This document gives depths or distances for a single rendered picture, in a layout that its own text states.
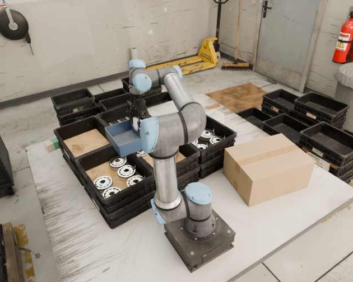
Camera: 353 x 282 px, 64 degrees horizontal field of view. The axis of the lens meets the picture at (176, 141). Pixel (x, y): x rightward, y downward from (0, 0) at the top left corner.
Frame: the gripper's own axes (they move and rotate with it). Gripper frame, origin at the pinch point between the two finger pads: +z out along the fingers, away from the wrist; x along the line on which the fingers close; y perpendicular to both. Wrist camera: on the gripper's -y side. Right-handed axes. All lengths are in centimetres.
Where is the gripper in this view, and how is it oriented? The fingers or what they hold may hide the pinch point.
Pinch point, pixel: (138, 129)
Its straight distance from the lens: 149.4
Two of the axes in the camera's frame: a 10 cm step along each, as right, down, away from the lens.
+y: -4.8, -4.9, 7.2
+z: -0.8, 8.5, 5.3
